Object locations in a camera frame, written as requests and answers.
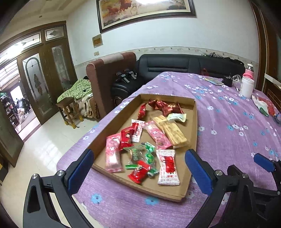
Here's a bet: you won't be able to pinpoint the white red short snack packet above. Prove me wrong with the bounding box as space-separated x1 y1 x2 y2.
156 150 180 186

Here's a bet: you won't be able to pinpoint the pink cartoon snack packet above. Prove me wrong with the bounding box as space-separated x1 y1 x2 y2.
105 133 124 173
144 121 172 150

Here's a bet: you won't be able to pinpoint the yellow wafer bar packet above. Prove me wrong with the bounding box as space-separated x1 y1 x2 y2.
151 115 189 149

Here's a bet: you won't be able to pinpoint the green silver candy packet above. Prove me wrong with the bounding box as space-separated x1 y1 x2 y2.
147 168 159 178

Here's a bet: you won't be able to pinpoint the brown cake green label packet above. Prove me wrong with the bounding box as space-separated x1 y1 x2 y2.
123 142 156 170

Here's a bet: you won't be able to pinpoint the green white snack packet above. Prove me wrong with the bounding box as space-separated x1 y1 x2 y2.
166 113 187 123

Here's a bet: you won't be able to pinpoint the small red candy packet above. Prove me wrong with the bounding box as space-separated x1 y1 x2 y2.
138 103 146 120

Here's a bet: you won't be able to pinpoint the white red long snack packet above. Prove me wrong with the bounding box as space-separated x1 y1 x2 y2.
131 119 145 143

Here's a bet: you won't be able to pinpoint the shallow cardboard box tray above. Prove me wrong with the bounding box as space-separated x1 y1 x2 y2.
87 93 198 202

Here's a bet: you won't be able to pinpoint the wooden stool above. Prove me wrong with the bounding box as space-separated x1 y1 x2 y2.
56 97 83 129

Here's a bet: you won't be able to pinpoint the dark red candy packets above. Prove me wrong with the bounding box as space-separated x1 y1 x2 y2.
148 99 184 117

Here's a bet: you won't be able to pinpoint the white plastic jar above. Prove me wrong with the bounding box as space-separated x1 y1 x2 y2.
240 76 254 99

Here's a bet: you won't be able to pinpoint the green floral blanket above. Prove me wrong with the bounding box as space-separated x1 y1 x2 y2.
57 79 92 103

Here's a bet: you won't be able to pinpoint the small black object on table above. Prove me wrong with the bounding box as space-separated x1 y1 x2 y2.
222 76 233 87

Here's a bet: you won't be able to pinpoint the pink thermos bottle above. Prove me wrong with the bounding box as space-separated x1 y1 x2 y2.
243 63 254 80

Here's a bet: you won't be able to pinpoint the flat booklet on table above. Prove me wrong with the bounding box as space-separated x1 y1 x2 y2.
204 76 223 86

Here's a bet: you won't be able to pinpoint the brown armchair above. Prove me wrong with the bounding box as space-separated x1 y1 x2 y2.
86 52 136 119

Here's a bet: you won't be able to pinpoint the black leather sofa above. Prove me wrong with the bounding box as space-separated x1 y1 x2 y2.
110 52 245 106

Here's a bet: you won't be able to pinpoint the wooden glass door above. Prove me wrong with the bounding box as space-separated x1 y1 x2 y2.
1 21 77 124

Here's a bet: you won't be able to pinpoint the framed horse painting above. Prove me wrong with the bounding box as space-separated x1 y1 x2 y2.
96 0 196 33

